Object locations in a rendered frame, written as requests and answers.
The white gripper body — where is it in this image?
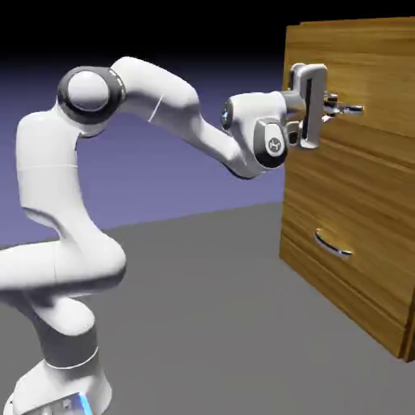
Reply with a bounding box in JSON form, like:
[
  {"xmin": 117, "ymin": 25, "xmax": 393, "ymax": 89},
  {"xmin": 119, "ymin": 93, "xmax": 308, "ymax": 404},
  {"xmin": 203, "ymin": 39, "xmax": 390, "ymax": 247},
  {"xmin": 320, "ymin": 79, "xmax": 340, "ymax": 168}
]
[{"xmin": 289, "ymin": 62, "xmax": 329, "ymax": 151}]

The straight silver drawer handle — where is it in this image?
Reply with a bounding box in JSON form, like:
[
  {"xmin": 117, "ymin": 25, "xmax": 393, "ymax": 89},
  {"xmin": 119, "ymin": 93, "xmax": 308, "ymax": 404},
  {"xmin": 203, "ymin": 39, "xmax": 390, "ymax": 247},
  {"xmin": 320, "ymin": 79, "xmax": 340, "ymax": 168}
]
[{"xmin": 327, "ymin": 102, "xmax": 365, "ymax": 117}]

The wooden cabinet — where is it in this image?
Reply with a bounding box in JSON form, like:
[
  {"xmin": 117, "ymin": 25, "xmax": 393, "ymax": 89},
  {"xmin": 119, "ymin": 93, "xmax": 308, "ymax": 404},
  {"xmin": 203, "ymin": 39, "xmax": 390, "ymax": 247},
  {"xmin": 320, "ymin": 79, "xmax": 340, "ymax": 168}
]
[{"xmin": 279, "ymin": 15, "xmax": 415, "ymax": 365}]

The wooden drawer front, straight handle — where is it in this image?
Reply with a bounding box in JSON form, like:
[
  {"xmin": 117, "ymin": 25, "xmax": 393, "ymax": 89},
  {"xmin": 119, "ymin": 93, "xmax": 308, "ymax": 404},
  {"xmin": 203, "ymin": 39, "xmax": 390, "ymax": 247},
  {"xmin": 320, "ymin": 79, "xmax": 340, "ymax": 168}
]
[{"xmin": 282, "ymin": 17, "xmax": 415, "ymax": 170}]

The wooden drawer front, curved handle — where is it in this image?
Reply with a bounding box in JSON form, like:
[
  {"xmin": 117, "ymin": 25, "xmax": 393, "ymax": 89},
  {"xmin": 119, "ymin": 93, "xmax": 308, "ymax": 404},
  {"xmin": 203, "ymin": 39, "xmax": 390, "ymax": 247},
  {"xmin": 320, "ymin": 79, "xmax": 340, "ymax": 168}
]
[{"xmin": 279, "ymin": 125, "xmax": 415, "ymax": 329}]

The curved silver drawer handle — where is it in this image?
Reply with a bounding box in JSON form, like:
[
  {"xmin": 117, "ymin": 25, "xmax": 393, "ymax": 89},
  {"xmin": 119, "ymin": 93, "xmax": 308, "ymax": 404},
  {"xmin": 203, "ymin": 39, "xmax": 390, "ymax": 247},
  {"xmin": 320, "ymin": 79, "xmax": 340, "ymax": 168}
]
[{"xmin": 313, "ymin": 227, "xmax": 354, "ymax": 259}]

